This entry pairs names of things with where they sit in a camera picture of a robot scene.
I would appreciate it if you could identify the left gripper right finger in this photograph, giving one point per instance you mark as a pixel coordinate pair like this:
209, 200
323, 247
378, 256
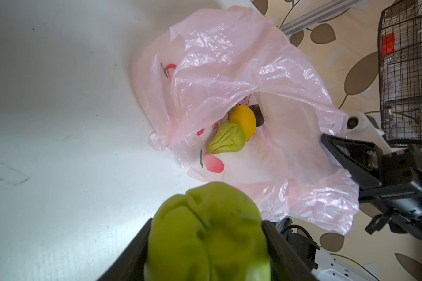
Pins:
286, 264

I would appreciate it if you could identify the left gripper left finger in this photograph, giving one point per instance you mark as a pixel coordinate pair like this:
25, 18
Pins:
129, 266

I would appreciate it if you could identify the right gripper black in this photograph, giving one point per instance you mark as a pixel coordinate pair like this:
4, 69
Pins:
392, 183

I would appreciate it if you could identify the green wrinkled fruit back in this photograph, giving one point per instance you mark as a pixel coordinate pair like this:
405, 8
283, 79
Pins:
210, 233

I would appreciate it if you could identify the dark purple fruit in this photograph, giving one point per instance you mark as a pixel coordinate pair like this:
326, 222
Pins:
258, 114

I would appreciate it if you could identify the yellow lemon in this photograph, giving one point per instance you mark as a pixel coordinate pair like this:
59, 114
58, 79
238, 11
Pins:
245, 117

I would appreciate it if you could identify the pink plastic bag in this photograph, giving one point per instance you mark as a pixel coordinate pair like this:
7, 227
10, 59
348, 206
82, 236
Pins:
190, 80

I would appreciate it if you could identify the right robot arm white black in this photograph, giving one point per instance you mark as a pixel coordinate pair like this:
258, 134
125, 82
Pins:
326, 264

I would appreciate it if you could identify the red capped plastic bottle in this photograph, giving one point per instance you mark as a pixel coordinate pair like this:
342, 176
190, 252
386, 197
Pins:
387, 44

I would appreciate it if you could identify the black wire basket right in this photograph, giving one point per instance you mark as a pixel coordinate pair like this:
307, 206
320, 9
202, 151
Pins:
400, 74

